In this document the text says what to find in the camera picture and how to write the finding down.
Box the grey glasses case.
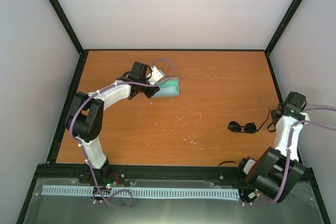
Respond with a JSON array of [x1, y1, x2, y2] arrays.
[[152, 77, 180, 98]]

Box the black sunglasses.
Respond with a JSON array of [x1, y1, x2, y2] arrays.
[[227, 110, 270, 134]]

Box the light blue cleaning cloth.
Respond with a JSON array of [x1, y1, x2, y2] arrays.
[[154, 86, 180, 97]]

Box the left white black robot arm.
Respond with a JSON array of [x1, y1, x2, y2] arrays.
[[65, 62, 165, 184]]

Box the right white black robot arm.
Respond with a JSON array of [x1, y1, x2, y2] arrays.
[[238, 92, 310, 204]]

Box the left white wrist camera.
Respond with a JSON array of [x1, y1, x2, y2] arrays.
[[148, 66, 165, 85]]

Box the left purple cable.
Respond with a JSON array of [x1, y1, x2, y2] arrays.
[[70, 58, 175, 208]]

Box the purple cable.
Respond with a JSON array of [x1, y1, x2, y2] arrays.
[[238, 106, 336, 207], [70, 58, 175, 208]]

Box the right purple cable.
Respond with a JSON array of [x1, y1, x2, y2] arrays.
[[238, 106, 336, 207]]

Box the light blue cable duct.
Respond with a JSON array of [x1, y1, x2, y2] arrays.
[[41, 185, 239, 200]]

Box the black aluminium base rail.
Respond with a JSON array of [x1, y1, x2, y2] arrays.
[[34, 164, 316, 186]]

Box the right black frame post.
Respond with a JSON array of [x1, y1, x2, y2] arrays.
[[265, 0, 303, 57]]

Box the black frame post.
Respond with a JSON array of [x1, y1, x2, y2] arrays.
[[33, 0, 85, 55], [265, 0, 303, 57]]

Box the left black frame post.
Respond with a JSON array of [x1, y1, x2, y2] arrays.
[[33, 0, 85, 55]]

